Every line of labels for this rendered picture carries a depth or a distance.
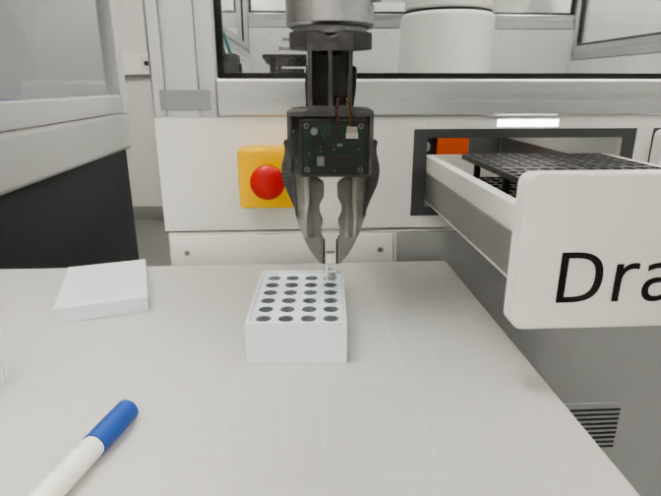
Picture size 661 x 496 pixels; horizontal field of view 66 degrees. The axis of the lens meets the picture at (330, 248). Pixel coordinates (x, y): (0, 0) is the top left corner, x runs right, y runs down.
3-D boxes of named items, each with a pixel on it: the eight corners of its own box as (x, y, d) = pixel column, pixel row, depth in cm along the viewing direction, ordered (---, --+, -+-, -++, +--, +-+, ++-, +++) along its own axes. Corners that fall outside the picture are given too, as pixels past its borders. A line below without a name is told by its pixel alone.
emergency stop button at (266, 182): (284, 201, 59) (283, 165, 58) (250, 201, 59) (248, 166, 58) (285, 195, 62) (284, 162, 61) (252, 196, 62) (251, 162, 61)
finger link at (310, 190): (289, 278, 47) (292, 178, 44) (294, 257, 53) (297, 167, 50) (324, 279, 47) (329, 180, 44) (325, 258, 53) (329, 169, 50)
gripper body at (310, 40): (284, 183, 43) (279, 27, 39) (292, 167, 51) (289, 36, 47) (376, 183, 43) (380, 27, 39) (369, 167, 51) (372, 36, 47)
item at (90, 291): (149, 310, 53) (148, 295, 52) (55, 324, 50) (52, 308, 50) (147, 271, 64) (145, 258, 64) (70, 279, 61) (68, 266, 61)
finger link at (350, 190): (336, 279, 47) (331, 180, 44) (335, 258, 53) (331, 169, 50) (370, 278, 47) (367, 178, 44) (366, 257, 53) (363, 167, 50)
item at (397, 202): (895, 219, 73) (931, 114, 68) (164, 231, 67) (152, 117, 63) (565, 145, 163) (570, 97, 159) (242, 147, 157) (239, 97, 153)
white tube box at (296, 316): (346, 363, 43) (347, 322, 42) (246, 363, 43) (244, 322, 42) (342, 303, 55) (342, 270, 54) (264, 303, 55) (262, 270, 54)
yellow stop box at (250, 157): (299, 210, 62) (298, 149, 60) (239, 210, 61) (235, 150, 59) (299, 200, 67) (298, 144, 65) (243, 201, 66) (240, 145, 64)
